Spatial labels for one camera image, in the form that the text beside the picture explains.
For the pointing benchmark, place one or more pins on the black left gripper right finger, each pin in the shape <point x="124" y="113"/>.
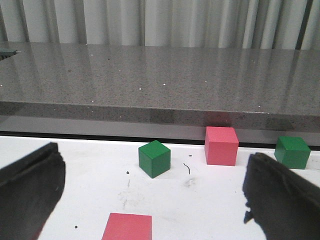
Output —
<point x="285" y="205"/>

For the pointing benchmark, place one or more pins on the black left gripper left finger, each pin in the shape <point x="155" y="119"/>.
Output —
<point x="30" y="189"/>

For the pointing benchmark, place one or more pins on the green cube near bin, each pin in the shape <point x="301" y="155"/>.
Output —
<point x="293" y="152"/>

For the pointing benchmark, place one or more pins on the pink cube at back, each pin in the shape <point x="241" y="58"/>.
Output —
<point x="221" y="146"/>

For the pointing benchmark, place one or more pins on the pink cube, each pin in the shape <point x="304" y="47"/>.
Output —
<point x="221" y="146"/>
<point x="123" y="226"/>

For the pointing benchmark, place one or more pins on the pink cube near front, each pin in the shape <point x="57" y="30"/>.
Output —
<point x="123" y="226"/>

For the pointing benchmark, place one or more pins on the green cube far left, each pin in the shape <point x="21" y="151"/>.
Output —
<point x="154" y="158"/>

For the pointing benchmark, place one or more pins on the dark green object on counter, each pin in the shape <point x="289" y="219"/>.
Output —
<point x="7" y="52"/>

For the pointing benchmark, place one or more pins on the grey stone counter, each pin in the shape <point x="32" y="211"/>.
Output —
<point x="159" y="92"/>

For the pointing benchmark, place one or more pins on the white pleated curtain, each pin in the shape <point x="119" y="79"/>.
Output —
<point x="257" y="24"/>

